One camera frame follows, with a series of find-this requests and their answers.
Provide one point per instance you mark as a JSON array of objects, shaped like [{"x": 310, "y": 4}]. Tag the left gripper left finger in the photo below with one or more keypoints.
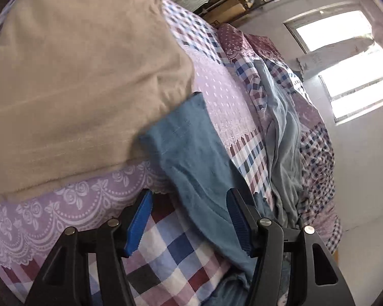
[{"x": 64, "y": 276}]

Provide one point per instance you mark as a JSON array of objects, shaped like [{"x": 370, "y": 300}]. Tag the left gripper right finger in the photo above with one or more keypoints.
[{"x": 314, "y": 276}]

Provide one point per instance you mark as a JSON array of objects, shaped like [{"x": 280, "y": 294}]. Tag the dark teal sweater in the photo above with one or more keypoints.
[{"x": 186, "y": 146}]

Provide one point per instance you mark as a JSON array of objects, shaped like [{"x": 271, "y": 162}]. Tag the plaid bed sheet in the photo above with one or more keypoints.
[{"x": 172, "y": 265}]

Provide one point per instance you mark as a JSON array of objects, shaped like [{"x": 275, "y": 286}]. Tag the grey trousers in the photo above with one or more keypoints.
[{"x": 282, "y": 137}]

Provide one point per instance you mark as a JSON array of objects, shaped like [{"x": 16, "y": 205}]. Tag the tan brown garment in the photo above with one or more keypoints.
[{"x": 79, "y": 81}]

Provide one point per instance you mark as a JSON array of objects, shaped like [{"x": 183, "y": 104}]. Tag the plaid folded quilt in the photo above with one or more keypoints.
[{"x": 300, "y": 156}]

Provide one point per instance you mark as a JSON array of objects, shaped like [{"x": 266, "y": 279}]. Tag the window with curtain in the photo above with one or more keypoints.
[{"x": 345, "y": 52}]

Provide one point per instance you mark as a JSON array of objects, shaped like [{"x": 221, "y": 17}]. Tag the cardboard boxes stack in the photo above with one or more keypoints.
[{"x": 233, "y": 3}]

